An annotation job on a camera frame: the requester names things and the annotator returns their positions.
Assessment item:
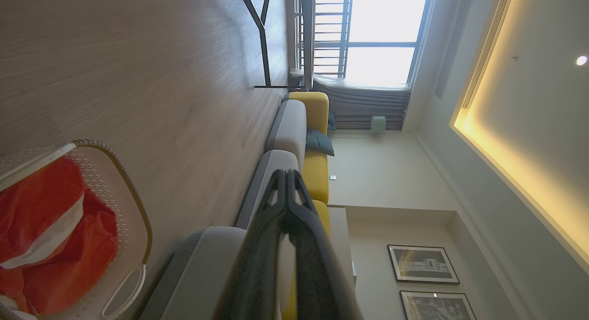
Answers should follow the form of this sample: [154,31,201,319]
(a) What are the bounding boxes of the black metal frame table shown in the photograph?
[224,0,316,90]

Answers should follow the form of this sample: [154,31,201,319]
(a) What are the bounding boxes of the large dark teal cushion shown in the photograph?
[306,128,335,156]

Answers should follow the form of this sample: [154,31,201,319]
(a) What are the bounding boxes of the grey and yellow sofa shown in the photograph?
[138,91,358,320]

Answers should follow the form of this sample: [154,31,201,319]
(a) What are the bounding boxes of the red cloth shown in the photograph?
[0,155,119,316]

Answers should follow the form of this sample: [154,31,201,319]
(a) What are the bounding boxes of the black framed wall picture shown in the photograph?
[387,245,460,285]
[399,291,478,320]

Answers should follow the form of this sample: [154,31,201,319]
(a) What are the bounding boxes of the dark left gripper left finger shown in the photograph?
[214,169,289,320]

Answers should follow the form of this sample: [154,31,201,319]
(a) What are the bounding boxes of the window balcony railing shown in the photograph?
[294,0,353,79]

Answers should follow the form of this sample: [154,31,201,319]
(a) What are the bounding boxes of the cream perforated laundry basket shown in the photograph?
[0,139,153,320]

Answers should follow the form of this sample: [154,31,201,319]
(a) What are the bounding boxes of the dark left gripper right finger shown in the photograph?
[286,169,364,320]

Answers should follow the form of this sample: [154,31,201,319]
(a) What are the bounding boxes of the grey pleated curtain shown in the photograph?
[313,75,411,131]

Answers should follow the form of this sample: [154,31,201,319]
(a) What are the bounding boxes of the long ceiling air vent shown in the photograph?
[462,0,514,109]

